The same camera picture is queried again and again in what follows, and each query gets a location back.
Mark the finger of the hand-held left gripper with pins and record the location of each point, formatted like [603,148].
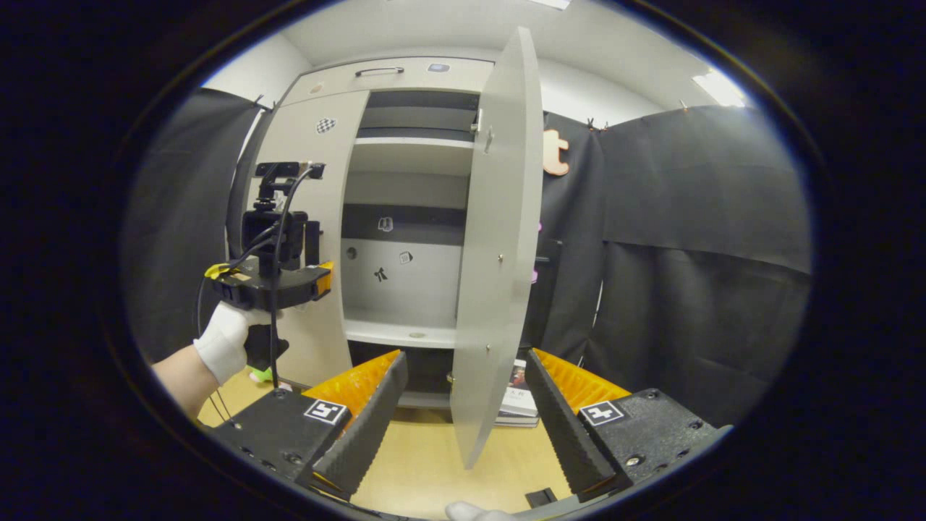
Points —
[325,281]

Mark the beige cabinet drawer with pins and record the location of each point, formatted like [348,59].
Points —
[405,76]

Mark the pink and green plush toy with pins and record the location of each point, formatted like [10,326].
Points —
[262,375]

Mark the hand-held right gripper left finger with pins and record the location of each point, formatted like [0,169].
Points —
[365,427]

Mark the black backdrop cloth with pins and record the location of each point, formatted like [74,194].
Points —
[687,253]

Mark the beige double-door shoe cabinet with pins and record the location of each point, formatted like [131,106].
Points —
[405,289]

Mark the beige shoe cabinet door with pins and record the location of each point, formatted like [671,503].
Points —
[340,145]
[499,253]

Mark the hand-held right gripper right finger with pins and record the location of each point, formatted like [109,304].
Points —
[564,427]

